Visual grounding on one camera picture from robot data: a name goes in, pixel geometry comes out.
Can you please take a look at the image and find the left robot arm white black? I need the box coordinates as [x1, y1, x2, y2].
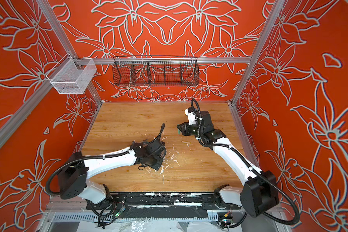
[57, 139, 166, 204]

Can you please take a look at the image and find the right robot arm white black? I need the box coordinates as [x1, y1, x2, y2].
[177, 108, 279, 218]

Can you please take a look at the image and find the clear plastic bin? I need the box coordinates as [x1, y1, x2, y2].
[46, 58, 97, 94]

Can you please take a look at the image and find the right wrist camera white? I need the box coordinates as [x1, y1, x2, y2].
[185, 107, 198, 125]

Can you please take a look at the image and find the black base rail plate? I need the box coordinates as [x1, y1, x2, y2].
[113, 192, 241, 211]

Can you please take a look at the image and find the black wire mesh basket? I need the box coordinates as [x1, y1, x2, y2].
[112, 56, 200, 87]

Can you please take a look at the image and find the aluminium frame rail back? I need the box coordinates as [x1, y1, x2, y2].
[75, 56, 252, 66]

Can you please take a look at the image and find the aluminium frame rail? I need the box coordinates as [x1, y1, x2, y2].
[75, 56, 252, 66]
[231, 0, 286, 106]
[0, 80, 53, 149]

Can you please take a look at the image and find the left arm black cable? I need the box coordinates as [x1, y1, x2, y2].
[44, 123, 166, 195]

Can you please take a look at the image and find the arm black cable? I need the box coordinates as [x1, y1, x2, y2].
[44, 123, 166, 195]
[190, 99, 301, 226]

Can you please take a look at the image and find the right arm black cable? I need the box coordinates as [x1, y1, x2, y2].
[190, 99, 301, 226]

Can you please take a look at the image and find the aluminium frame rail left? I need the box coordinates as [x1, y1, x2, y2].
[0, 80, 53, 149]

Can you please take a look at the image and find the aluminium frame rail right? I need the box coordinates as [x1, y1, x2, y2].
[231, 0, 286, 106]

